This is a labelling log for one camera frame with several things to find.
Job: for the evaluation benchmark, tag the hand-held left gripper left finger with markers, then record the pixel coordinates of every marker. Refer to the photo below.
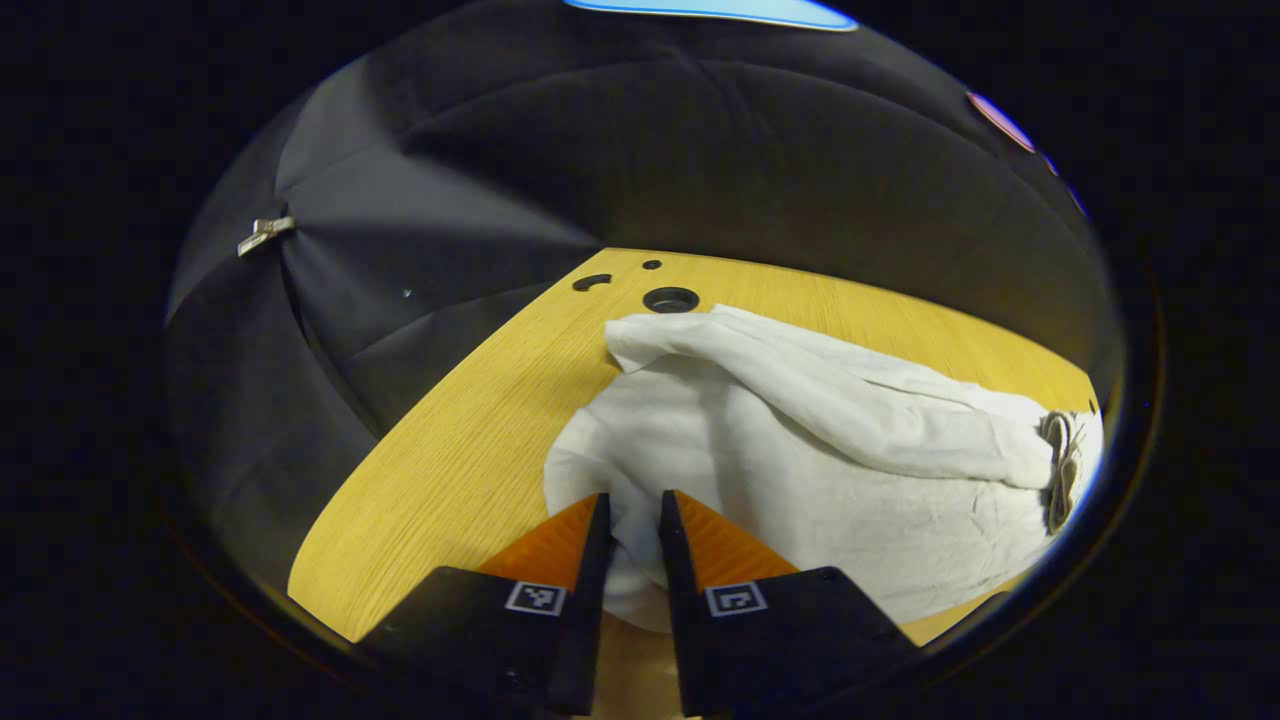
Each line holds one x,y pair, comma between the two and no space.
585,620

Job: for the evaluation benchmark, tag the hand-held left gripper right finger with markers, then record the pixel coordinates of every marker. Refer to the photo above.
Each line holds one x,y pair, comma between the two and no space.
685,620

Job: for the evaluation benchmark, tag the white jeans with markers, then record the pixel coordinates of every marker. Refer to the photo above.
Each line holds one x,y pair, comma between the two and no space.
800,470

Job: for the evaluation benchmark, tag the black backdrop cloth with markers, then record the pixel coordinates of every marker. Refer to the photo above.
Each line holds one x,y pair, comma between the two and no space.
600,150

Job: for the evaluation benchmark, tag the small metal clip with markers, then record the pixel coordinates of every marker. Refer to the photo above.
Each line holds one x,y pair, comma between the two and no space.
265,233

